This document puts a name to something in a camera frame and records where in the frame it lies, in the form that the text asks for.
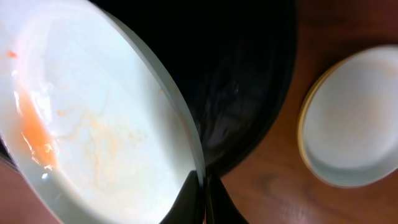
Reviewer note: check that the black round tray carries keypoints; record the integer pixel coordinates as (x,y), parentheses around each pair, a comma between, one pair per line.
(232,62)

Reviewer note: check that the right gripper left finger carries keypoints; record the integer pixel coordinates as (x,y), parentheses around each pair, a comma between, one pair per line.
(188,207)

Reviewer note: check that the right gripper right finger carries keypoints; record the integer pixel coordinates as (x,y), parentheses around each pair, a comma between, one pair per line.
(220,209)

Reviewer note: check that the pale yellow plate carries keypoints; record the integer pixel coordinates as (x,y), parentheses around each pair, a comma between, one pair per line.
(302,116)

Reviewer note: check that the light blue plate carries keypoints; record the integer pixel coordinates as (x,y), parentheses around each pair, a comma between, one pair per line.
(115,196)
(350,128)

